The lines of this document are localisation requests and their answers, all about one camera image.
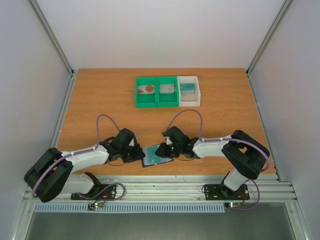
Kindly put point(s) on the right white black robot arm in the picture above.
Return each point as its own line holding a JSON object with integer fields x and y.
{"x": 248, "y": 157}

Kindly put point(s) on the white bin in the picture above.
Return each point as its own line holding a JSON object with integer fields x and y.
{"x": 189, "y": 99}

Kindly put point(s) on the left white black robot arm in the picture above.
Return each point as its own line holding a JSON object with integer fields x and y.
{"x": 50, "y": 176}

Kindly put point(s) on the grey white card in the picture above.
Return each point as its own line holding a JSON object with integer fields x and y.
{"x": 166, "y": 88}

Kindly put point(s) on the teal VIP card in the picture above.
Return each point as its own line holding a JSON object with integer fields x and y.
{"x": 150, "y": 159}
{"x": 186, "y": 88}

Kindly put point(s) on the right aluminium frame post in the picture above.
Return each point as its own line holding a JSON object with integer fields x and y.
{"x": 269, "y": 34}

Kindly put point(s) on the left green bin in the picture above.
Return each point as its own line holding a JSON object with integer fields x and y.
{"x": 145, "y": 101}

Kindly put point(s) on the middle green bin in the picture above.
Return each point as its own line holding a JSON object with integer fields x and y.
{"x": 168, "y": 100}

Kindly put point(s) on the grey slotted cable duct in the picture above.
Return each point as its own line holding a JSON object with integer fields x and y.
{"x": 129, "y": 208}

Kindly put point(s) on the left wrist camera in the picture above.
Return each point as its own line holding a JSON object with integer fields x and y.
{"x": 133, "y": 140}

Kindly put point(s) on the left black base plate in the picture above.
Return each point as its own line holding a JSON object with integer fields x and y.
{"x": 110, "y": 191}

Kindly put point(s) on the card with red circles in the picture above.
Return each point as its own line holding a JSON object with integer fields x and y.
{"x": 146, "y": 89}

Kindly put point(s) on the green bin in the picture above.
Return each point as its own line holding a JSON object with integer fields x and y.
{"x": 168, "y": 100}
{"x": 145, "y": 101}

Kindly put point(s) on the left controller board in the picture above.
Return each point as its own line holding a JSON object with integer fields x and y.
{"x": 96, "y": 206}

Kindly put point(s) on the blue leather card holder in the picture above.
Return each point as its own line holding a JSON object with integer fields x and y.
{"x": 163, "y": 160}

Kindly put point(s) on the controller board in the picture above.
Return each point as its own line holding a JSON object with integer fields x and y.
{"x": 233, "y": 205}
{"x": 96, "y": 206}

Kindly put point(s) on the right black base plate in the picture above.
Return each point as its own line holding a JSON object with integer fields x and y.
{"x": 213, "y": 192}

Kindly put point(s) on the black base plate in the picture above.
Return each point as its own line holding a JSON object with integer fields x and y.
{"x": 213, "y": 192}
{"x": 110, "y": 191}

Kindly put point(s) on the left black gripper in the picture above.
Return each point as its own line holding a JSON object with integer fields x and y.
{"x": 137, "y": 155}

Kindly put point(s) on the aluminium front rail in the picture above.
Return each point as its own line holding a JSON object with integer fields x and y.
{"x": 188, "y": 188}

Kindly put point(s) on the aluminium frame post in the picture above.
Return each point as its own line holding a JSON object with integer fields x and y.
{"x": 269, "y": 34}
{"x": 47, "y": 28}

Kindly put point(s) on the left aluminium frame post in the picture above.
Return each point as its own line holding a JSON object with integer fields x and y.
{"x": 47, "y": 28}

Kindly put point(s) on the right controller board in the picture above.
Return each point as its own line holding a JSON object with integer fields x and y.
{"x": 233, "y": 205}

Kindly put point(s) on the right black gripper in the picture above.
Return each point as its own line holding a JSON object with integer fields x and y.
{"x": 165, "y": 149}

